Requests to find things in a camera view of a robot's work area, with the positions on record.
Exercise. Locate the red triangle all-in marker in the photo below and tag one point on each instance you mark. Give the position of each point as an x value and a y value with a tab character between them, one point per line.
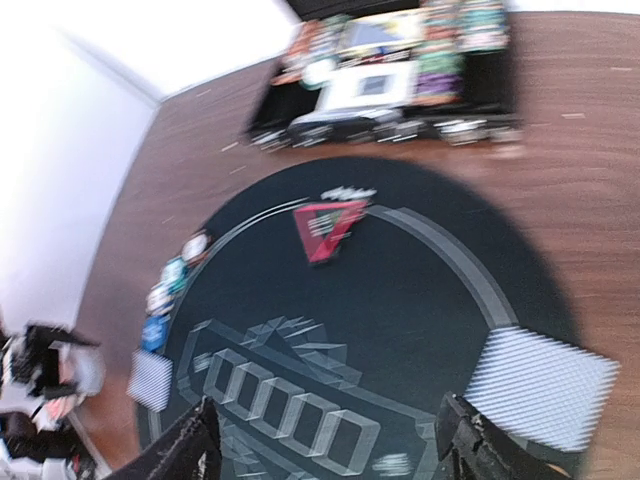
323	226

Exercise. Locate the round black poker mat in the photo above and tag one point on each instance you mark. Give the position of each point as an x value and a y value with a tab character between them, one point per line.
334	371

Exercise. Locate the white card box in case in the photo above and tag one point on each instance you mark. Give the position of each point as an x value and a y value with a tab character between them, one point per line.
372	85

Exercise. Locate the red black chips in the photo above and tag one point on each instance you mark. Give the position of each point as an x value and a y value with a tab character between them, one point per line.
196	248

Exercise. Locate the white blue chips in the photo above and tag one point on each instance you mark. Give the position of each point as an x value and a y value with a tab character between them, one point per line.
160	300

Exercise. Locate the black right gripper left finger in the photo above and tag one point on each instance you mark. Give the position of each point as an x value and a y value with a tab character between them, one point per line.
189	449

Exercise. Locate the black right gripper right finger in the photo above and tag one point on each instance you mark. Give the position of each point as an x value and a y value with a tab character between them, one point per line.
470	446

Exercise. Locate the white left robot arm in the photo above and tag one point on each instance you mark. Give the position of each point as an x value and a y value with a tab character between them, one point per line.
47	372

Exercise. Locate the blue card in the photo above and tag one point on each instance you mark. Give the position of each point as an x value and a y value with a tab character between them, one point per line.
150	381
541	389

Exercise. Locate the black poker chip case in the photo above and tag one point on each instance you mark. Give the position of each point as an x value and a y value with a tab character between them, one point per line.
465	91

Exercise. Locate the blue small blind button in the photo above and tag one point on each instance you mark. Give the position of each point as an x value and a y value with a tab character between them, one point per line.
154	333

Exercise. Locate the green chips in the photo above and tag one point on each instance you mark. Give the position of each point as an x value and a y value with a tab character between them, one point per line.
174	274

